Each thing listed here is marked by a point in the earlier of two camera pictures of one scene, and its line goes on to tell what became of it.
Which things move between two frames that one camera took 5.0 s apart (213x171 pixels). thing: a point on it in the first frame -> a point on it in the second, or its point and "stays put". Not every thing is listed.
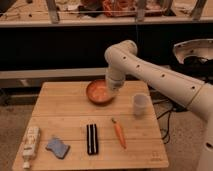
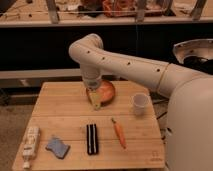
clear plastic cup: (140, 103) stays put
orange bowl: (98, 93) stays put
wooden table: (85, 125) stays put
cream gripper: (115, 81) -> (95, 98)
